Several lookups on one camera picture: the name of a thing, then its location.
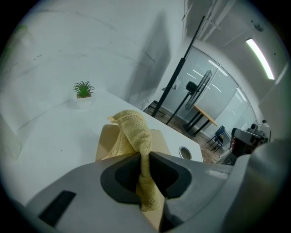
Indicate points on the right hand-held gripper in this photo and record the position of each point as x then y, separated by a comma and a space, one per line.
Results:
259, 132

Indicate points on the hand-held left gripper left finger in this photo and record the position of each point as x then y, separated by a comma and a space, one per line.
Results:
91, 204

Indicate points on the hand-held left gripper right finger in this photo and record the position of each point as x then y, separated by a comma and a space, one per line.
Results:
182, 182

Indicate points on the tan notebook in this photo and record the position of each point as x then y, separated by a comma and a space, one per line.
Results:
105, 143

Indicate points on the yellow cloth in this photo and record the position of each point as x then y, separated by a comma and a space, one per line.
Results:
136, 132

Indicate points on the black round device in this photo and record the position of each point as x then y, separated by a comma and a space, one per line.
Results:
229, 159

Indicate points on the yellow wooden table black base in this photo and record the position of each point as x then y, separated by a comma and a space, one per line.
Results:
205, 113

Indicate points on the black standing fan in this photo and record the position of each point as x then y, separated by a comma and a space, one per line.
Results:
192, 86

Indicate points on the ceiling tube light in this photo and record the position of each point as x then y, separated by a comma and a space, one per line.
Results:
260, 58

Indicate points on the small green potted plant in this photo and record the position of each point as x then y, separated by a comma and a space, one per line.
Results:
83, 89

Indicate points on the ceiling smoke detector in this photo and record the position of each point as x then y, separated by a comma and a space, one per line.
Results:
258, 26

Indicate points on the white ceiling conduit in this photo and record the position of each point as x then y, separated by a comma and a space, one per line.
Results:
211, 16

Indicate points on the blue chair black frame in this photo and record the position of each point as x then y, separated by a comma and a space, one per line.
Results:
220, 133

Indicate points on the black metal stand frame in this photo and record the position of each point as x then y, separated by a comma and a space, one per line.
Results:
175, 77

